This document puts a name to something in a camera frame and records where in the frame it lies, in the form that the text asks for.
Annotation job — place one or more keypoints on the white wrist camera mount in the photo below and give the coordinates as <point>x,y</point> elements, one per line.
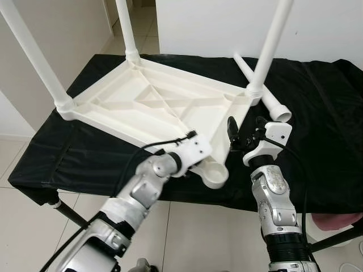
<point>278,133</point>
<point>195,150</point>

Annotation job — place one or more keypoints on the white plastic table leg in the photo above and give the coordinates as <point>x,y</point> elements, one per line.
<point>269,45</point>
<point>127,28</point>
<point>34,56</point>
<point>278,110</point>

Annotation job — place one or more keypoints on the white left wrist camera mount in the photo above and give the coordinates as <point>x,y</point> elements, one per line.
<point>195,150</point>

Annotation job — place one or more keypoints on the grey robot left foot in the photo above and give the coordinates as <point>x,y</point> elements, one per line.
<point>146,265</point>

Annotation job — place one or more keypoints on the white round base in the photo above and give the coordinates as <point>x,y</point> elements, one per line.
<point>334,235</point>

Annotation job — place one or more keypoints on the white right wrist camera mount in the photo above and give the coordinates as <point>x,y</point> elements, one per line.
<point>278,133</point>

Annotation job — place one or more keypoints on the pink plastic stool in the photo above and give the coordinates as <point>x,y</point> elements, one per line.
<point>340,220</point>

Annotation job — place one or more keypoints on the white plastic children table top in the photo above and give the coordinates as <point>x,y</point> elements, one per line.
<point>164,102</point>

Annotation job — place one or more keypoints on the black tablecloth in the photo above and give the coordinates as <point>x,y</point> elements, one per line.
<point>317,153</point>

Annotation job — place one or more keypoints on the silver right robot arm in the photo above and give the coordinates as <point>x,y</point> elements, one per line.
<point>272,198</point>

